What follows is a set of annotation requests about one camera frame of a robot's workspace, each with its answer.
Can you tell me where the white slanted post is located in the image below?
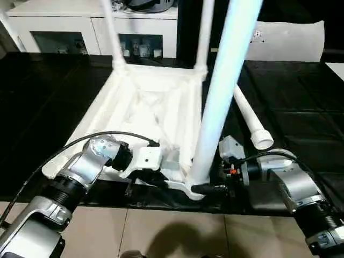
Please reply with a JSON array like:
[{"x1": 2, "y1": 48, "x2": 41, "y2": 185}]
[{"x1": 0, "y1": 8, "x2": 27, "y2": 52}]

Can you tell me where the dark robot foot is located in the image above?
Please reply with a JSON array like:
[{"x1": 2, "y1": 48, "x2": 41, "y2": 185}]
[{"x1": 120, "y1": 249, "x2": 147, "y2": 258}]

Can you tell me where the dark helmet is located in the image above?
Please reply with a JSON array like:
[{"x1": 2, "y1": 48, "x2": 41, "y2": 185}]
[{"x1": 126, "y1": 0, "x2": 175, "y2": 13}]

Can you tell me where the white plastic table leg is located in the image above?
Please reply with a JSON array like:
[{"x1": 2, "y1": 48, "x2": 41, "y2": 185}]
[
  {"x1": 101, "y1": 0, "x2": 127, "y2": 74},
  {"x1": 195, "y1": 0, "x2": 216, "y2": 76},
  {"x1": 233, "y1": 85, "x2": 274, "y2": 151},
  {"x1": 190, "y1": 0, "x2": 264, "y2": 187}
]

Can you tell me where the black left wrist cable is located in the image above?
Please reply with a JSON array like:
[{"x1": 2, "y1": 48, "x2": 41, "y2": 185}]
[{"x1": 0, "y1": 131, "x2": 161, "y2": 229}]

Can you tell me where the white cabinet with glass doors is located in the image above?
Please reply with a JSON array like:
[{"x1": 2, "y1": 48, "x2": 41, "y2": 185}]
[{"x1": 6, "y1": 0, "x2": 178, "y2": 59}]

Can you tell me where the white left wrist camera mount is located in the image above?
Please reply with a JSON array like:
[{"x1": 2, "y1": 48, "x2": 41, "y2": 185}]
[{"x1": 119, "y1": 146, "x2": 163, "y2": 180}]

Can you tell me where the white plastic seat panel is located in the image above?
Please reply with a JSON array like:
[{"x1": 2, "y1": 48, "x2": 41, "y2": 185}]
[{"x1": 246, "y1": 20, "x2": 326, "y2": 62}]

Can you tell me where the black cabinet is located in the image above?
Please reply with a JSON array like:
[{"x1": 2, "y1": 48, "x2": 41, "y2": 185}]
[{"x1": 176, "y1": 0, "x2": 224, "y2": 64}]

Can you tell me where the black table mat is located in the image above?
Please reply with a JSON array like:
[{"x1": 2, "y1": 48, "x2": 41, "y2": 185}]
[{"x1": 0, "y1": 52, "x2": 344, "y2": 216}]

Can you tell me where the white plastic table top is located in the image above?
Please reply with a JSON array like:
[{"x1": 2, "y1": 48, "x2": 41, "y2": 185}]
[{"x1": 41, "y1": 64, "x2": 213, "y2": 201}]

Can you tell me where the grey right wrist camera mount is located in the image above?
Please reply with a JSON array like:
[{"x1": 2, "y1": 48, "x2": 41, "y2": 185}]
[{"x1": 219, "y1": 135, "x2": 249, "y2": 186}]

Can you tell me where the white flat board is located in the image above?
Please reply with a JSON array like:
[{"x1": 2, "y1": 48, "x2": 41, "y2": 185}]
[{"x1": 325, "y1": 62, "x2": 344, "y2": 78}]

